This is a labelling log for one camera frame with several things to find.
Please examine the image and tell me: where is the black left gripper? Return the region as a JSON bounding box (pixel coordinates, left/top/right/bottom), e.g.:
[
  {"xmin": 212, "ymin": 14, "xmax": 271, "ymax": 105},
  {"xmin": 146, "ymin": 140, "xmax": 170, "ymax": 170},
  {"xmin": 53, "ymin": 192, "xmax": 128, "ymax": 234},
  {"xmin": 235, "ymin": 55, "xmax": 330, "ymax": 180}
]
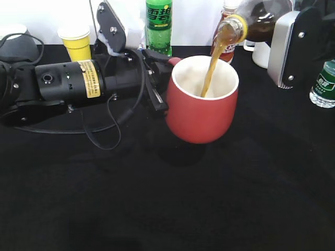
[{"xmin": 102, "ymin": 49, "xmax": 173, "ymax": 111}]

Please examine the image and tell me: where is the cola bottle red label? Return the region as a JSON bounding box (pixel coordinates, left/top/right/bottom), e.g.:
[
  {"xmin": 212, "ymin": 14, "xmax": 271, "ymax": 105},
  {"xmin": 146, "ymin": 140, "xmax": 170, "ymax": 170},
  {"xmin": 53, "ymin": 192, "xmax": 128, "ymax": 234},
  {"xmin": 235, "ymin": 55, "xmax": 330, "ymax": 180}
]
[{"xmin": 218, "ymin": 0, "xmax": 294, "ymax": 44}]

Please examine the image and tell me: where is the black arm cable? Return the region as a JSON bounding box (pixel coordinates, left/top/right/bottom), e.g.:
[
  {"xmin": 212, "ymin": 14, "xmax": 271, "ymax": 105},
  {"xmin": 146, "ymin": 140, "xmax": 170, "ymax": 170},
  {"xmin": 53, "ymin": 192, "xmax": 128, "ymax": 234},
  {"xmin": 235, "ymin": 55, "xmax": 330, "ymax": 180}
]
[{"xmin": 0, "ymin": 32, "xmax": 146, "ymax": 151}]

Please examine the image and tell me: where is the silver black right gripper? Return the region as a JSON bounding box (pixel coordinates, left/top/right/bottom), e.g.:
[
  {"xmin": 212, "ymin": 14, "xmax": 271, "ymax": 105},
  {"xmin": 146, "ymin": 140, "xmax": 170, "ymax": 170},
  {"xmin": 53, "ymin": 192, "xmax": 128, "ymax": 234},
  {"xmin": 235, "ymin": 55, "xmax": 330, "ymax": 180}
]
[{"xmin": 267, "ymin": 6, "xmax": 334, "ymax": 89}]

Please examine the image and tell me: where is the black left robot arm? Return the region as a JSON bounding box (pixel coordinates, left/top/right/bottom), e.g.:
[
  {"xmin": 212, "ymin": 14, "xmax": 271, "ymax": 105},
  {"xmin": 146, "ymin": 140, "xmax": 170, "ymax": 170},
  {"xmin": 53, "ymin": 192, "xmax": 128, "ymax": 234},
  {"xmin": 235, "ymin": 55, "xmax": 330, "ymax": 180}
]
[{"xmin": 1, "ymin": 50, "xmax": 173, "ymax": 127}]

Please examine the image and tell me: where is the yellow paper cup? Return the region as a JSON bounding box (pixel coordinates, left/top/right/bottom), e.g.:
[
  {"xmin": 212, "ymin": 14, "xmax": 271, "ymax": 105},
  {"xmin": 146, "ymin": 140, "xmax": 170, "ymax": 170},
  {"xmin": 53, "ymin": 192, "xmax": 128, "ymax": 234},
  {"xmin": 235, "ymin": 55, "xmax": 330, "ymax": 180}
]
[{"xmin": 58, "ymin": 24, "xmax": 92, "ymax": 62}]

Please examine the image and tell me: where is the brown nescafe bottle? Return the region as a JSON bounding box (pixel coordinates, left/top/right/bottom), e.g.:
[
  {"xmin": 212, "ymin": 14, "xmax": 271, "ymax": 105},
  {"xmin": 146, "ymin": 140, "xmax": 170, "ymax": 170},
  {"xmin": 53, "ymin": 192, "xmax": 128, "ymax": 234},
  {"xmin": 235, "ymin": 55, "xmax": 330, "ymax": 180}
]
[{"xmin": 210, "ymin": 0, "xmax": 241, "ymax": 64}]

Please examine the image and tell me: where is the white ceramic mug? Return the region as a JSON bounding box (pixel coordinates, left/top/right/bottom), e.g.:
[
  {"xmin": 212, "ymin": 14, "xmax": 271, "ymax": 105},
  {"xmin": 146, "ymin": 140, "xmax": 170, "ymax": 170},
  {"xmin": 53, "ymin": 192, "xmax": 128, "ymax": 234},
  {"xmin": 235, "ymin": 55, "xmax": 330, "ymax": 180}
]
[{"xmin": 243, "ymin": 40, "xmax": 271, "ymax": 69}]

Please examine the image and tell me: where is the grey ceramic mug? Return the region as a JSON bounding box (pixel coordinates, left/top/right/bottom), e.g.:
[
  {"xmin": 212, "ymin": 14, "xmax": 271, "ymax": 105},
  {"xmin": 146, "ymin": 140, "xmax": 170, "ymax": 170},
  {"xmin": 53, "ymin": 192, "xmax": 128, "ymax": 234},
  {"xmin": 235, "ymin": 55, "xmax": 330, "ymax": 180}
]
[{"xmin": 1, "ymin": 24, "xmax": 39, "ymax": 63}]

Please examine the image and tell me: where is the white blueberry milk carton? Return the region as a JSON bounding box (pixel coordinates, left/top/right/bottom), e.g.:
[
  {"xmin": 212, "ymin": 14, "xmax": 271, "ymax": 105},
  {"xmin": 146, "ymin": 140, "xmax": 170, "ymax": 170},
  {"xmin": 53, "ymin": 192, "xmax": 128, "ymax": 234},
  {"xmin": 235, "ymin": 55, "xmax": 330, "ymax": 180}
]
[{"xmin": 125, "ymin": 16, "xmax": 146, "ymax": 49}]

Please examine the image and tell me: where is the green sprite bottle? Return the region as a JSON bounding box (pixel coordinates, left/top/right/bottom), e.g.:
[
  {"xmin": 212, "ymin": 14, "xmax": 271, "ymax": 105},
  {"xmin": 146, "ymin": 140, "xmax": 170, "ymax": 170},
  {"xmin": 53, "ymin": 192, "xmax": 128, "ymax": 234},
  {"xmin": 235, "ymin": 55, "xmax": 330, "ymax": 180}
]
[{"xmin": 146, "ymin": 0, "xmax": 173, "ymax": 56}]

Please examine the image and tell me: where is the green label water bottle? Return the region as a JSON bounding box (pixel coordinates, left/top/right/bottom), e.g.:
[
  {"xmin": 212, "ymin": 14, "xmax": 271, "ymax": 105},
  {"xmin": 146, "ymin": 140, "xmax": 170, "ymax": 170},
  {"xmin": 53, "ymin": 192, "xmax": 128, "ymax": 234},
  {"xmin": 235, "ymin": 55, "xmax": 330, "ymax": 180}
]
[{"xmin": 309, "ymin": 60, "xmax": 334, "ymax": 108}]

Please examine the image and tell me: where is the red ceramic mug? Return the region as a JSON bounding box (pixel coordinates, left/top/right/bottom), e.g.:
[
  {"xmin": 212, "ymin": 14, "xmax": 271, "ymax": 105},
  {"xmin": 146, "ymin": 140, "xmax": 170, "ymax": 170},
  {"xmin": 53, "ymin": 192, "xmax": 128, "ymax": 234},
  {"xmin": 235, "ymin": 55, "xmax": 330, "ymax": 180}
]
[{"xmin": 165, "ymin": 55, "xmax": 239, "ymax": 144}]

